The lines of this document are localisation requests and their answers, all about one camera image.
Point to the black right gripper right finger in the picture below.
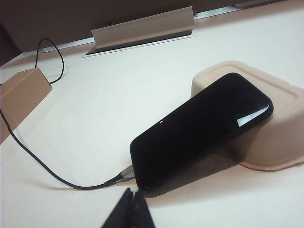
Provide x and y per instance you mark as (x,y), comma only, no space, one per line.
(141,213)

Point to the beige pulp fibre tray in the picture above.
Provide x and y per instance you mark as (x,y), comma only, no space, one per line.
(273,147)

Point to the long brown cardboard box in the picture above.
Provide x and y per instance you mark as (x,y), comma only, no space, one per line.
(21,99)

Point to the black smartphone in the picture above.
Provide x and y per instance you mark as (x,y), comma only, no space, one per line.
(202,133)

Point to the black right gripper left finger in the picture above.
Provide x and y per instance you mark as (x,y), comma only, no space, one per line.
(121,213)

